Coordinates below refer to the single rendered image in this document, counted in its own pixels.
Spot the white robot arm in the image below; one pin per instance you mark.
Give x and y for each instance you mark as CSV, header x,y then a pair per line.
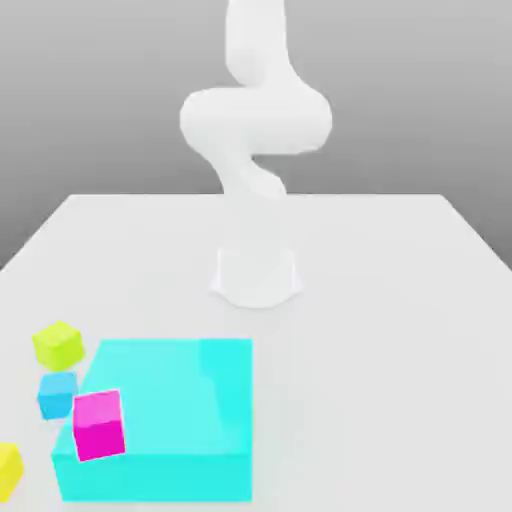
x,y
256,120

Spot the small lime cube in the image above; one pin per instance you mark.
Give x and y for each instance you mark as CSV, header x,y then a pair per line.
x,y
58,346

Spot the small magenta cube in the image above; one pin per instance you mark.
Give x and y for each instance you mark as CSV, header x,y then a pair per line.
x,y
98,436

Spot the small blue cube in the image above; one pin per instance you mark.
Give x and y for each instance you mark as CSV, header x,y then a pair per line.
x,y
56,394

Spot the small yellow cube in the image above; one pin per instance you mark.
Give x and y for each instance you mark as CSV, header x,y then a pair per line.
x,y
8,468

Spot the large cyan box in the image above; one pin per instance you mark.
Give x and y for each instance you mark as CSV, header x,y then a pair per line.
x,y
176,400

